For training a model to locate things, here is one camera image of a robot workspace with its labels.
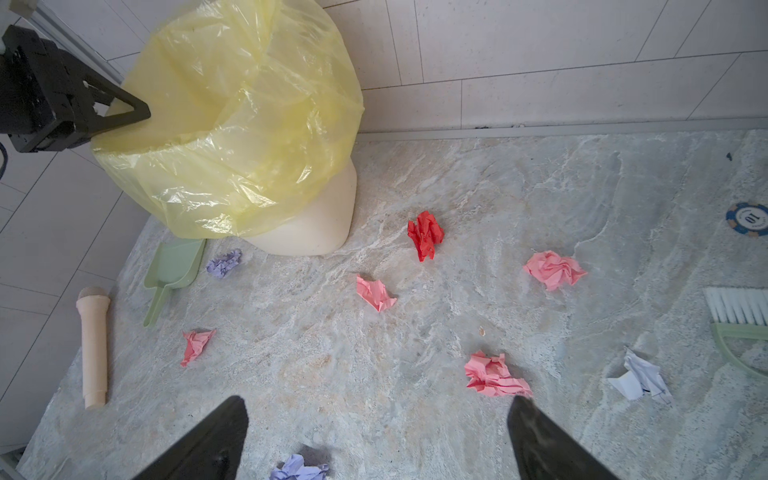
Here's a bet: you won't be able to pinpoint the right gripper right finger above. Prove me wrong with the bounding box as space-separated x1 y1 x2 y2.
507 396 618 480

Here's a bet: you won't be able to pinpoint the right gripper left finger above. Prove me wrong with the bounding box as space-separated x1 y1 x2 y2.
134 395 249 480

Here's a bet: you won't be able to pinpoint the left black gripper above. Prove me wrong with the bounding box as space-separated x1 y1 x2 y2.
1 25 151 153

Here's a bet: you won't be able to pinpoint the purple paper scrap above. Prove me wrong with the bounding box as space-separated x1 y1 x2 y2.
269 454 330 480
206 249 242 279

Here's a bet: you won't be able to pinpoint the beige bin yellow bag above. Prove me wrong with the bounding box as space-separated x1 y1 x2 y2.
91 1 364 256

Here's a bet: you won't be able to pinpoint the green dustpan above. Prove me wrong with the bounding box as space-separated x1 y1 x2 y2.
143 239 207 327

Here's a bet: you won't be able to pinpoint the green hand brush white bristles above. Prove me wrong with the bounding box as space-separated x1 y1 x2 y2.
703 287 767 380

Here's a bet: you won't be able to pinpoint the pink paper scrap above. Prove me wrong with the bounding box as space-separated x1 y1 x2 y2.
524 250 587 291
356 275 397 312
464 351 533 399
180 330 216 367

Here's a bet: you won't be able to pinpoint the pink paper scrap left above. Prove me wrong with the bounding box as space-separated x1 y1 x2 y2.
180 330 216 367

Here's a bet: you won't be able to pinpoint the white paper scrap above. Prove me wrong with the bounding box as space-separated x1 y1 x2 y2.
607 349 673 406

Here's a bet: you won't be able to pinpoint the pink paper scrap far right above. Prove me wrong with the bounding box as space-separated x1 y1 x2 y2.
524 250 587 291

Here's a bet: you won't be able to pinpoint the beige rolling pin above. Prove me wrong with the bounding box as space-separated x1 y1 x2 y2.
76 287 111 410

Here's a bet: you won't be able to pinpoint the pink paper scrap centre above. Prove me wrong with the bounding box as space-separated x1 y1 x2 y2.
356 275 397 312

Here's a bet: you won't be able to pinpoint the red paper scrap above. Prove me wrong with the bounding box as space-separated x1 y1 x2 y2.
407 211 445 262

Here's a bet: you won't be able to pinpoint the poker chip on table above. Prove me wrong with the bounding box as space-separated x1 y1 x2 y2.
725 202 768 238

